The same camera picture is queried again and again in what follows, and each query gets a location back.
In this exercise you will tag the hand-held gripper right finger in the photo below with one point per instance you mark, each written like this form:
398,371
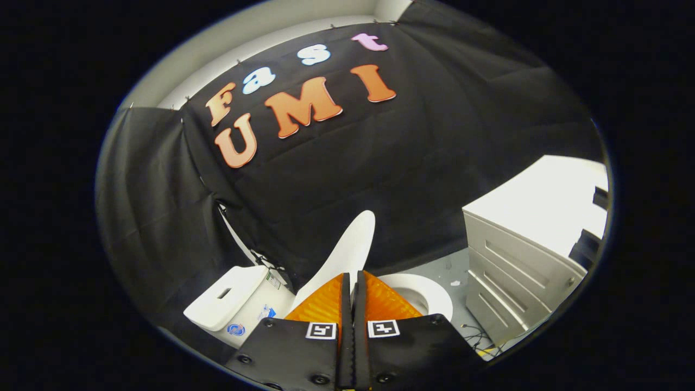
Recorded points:
360,347

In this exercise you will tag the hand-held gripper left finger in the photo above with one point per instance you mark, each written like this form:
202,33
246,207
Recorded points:
345,347

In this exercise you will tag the white toilet lid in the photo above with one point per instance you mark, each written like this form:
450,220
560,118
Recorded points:
353,244

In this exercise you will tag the white toilet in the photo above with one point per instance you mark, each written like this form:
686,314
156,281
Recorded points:
228,293

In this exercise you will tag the white pipe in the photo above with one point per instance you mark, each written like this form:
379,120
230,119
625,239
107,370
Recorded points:
233,228

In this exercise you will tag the black backdrop cloth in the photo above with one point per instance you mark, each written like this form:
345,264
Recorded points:
407,163

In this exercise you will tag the white drawer cabinet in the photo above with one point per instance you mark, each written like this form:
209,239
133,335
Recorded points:
543,195

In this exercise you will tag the dark object beside cabinet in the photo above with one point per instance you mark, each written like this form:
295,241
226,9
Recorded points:
586,247

